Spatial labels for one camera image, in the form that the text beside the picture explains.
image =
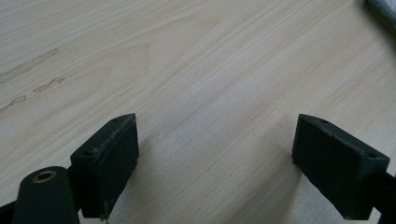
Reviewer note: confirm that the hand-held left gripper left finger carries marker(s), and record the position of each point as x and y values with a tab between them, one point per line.
107	161

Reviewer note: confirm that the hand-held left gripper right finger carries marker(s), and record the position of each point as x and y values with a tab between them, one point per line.
336	168

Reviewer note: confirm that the grey cloth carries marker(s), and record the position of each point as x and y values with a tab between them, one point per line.
385	8

